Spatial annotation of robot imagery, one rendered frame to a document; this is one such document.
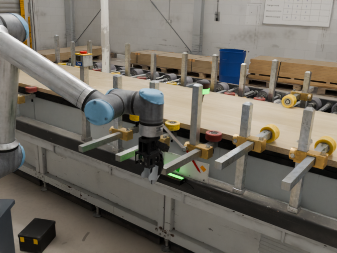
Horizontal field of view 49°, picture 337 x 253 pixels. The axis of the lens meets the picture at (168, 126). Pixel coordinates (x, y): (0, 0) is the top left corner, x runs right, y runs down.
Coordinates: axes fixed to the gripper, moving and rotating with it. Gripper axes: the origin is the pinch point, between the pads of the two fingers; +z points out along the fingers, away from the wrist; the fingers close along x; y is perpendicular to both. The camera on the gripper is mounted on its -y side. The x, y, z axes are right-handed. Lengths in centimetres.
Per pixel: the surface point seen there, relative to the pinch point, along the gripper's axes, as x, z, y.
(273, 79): -9, -21, -144
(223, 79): -259, 68, -551
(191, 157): 1.3, -2.4, -25.4
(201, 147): 1.0, -4.4, -34.6
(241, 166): 21.6, -0.8, -34.6
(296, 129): 29, -7, -83
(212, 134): 0.5, -8.1, -44.8
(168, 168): 1.4, -2.7, -8.3
